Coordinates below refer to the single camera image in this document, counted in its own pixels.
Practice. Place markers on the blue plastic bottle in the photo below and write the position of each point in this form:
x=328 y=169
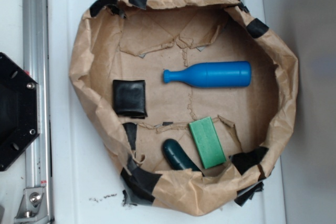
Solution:
x=212 y=75

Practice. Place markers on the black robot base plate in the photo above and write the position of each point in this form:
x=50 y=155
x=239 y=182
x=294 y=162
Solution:
x=19 y=111

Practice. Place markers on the green rectangular block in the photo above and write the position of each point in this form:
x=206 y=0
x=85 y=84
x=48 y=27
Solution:
x=207 y=142

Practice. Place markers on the dark green toy cucumber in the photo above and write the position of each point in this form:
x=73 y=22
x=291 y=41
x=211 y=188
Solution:
x=176 y=157

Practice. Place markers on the aluminium extrusion rail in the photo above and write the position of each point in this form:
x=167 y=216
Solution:
x=38 y=154

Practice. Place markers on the brown paper bag tray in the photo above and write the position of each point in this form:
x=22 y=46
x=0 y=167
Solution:
x=139 y=39

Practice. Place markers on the metal corner bracket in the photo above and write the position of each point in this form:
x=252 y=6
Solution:
x=33 y=206

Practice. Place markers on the black folded square pouch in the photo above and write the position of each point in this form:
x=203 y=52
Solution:
x=129 y=98

